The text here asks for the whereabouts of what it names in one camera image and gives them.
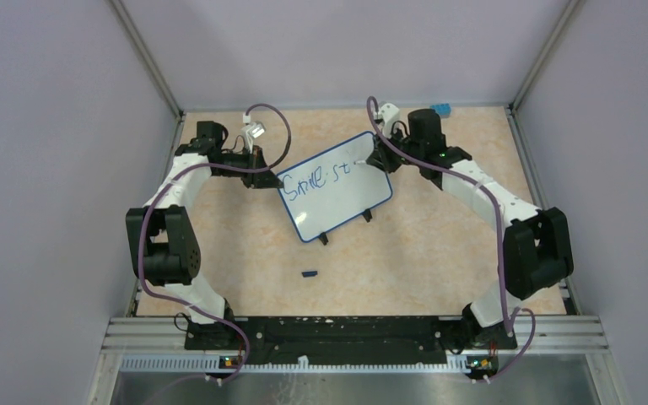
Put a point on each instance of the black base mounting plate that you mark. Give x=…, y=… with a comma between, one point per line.
x=347, y=340

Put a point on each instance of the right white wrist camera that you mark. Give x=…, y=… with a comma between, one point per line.
x=386, y=116

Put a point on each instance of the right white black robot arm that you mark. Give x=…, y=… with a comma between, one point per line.
x=532, y=244

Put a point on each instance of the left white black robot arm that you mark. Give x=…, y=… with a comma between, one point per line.
x=166, y=256

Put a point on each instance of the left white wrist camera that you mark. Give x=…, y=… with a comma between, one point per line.
x=250, y=131

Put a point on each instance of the blue toy brick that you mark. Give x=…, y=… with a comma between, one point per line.
x=443, y=110

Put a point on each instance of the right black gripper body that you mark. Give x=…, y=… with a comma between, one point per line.
x=391, y=157

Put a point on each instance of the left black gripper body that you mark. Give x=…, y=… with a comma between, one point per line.
x=250, y=160

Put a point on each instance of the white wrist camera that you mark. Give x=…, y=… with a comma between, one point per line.
x=250, y=131
x=386, y=116

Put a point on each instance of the blue framed whiteboard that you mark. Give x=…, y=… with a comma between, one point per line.
x=327, y=190

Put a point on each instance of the white slotted cable duct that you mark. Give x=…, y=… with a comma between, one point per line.
x=214, y=364

